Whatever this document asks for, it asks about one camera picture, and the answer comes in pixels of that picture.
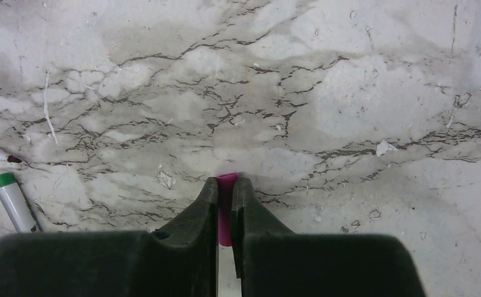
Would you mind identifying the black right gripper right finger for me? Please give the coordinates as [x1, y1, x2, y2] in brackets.
[231, 178, 425, 296]

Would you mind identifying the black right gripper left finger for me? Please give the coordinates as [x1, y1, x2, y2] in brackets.
[0, 178, 218, 296]

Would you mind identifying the magenta pen cap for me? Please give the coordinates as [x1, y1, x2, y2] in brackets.
[217, 173, 239, 247]

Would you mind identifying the white marker pen green end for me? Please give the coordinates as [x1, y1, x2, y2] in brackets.
[0, 173, 41, 233]

